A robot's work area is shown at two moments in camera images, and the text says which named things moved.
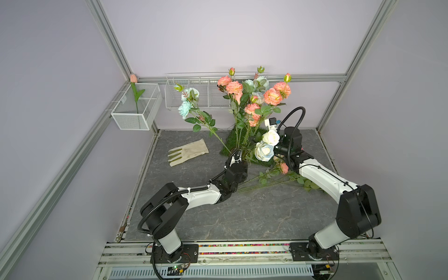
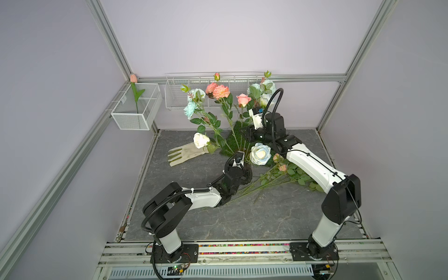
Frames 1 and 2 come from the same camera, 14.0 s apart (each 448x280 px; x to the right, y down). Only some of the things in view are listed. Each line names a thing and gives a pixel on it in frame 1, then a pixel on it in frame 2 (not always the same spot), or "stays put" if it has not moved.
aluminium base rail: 364,260 stays put
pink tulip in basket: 133,79 stays put
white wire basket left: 130,115 stays put
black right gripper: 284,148 -> 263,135
